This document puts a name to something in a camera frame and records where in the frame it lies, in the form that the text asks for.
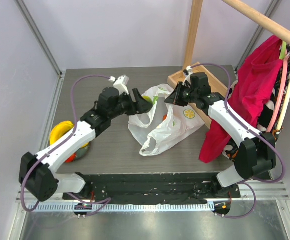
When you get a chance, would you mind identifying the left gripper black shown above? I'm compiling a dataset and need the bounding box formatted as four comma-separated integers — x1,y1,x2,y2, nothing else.
108,88,152,119

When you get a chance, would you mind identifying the white plastic bag lemon print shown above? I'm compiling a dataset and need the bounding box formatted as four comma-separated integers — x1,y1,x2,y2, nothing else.
128,84,205,157

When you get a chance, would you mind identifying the red orange apple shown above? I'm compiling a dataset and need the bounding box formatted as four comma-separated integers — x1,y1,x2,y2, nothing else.
65,153,76,163

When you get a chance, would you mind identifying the green yellow mango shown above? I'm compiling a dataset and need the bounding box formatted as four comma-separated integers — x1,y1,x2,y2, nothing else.
142,95,153,105

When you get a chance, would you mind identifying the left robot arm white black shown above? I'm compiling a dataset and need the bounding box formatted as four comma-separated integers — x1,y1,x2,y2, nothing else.
19,87,153,202

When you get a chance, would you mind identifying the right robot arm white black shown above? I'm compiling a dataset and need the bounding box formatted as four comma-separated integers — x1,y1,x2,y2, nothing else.
165,72,276,198

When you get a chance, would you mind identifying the wooden clothes rack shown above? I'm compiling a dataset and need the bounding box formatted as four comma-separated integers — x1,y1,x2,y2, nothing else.
167,0,290,128

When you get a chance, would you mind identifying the black patterned garment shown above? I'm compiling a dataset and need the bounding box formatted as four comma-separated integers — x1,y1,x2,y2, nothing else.
221,51,290,161

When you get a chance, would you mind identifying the magenta shirt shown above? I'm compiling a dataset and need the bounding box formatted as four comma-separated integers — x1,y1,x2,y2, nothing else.
199,35,283,164

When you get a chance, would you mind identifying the yellow banana bunch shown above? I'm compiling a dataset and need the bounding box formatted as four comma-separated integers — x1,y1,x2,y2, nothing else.
49,120,75,146

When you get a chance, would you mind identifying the pink hanger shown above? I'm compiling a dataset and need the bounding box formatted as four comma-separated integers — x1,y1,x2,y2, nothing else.
266,54,290,133

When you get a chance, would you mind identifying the green hanger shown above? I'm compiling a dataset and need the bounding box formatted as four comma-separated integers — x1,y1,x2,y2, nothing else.
279,41,287,60

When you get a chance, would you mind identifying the cream hanger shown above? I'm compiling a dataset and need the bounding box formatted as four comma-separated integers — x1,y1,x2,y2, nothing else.
276,79,290,132

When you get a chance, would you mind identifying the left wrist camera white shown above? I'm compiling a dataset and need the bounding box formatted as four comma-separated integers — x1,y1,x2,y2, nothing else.
108,75,129,95

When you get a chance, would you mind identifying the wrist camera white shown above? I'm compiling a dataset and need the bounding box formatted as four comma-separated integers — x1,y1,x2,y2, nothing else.
183,65,194,86
108,75,129,95

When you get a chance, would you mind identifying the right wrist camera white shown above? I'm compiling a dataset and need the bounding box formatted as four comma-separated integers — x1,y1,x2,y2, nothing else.
183,65,194,86

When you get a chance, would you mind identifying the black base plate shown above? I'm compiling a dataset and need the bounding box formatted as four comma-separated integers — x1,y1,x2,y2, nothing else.
62,171,241,206

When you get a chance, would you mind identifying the white cable duct strip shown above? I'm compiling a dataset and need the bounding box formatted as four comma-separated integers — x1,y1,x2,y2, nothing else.
34,201,215,213

